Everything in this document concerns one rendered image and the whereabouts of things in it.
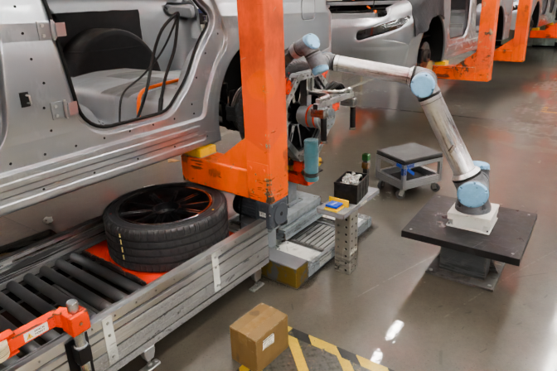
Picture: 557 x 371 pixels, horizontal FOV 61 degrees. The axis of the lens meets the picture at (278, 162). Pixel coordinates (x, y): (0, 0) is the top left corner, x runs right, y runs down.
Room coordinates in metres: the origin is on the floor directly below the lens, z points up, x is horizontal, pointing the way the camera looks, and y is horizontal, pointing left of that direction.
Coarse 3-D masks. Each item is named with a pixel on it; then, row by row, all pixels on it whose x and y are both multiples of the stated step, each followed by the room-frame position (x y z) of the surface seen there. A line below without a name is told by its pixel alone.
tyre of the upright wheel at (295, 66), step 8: (296, 64) 2.88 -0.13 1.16; (304, 64) 2.95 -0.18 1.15; (288, 72) 2.81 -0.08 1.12; (296, 72) 2.87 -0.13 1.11; (240, 96) 2.79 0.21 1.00; (240, 104) 2.77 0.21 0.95; (240, 112) 2.75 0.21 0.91; (240, 120) 2.75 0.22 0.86; (240, 128) 2.76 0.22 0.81; (240, 136) 2.78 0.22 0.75; (288, 160) 2.79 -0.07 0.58
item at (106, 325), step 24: (240, 240) 2.18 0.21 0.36; (264, 240) 2.33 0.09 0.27; (192, 264) 1.91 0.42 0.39; (216, 264) 2.02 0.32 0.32; (144, 288) 1.73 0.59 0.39; (168, 288) 1.80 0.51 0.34; (216, 288) 2.01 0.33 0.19; (120, 312) 1.60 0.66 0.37; (144, 312) 1.69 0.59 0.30; (96, 336) 1.51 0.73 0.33; (24, 360) 1.32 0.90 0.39; (48, 360) 1.36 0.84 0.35
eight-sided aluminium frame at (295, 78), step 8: (304, 72) 2.82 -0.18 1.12; (296, 80) 2.73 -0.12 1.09; (320, 80) 2.94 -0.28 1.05; (296, 88) 2.73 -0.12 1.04; (320, 88) 3.01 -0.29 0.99; (288, 96) 2.67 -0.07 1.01; (288, 104) 2.67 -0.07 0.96; (320, 136) 3.01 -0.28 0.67; (288, 144) 2.65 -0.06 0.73; (320, 144) 2.93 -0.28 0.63; (288, 152) 2.73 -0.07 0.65; (296, 152) 2.72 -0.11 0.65; (296, 160) 2.76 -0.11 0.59
